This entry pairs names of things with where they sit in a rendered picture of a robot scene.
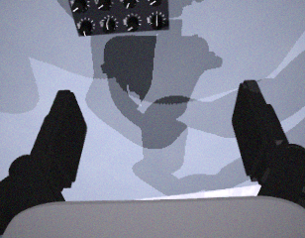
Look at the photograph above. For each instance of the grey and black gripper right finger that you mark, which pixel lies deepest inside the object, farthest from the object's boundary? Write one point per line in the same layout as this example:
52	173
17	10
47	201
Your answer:
279	167

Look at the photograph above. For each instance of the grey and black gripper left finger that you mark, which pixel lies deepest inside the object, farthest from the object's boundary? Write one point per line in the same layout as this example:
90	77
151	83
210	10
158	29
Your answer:
52	165

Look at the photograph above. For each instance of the black knob box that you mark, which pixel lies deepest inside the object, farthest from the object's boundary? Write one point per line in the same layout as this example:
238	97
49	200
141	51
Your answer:
121	17

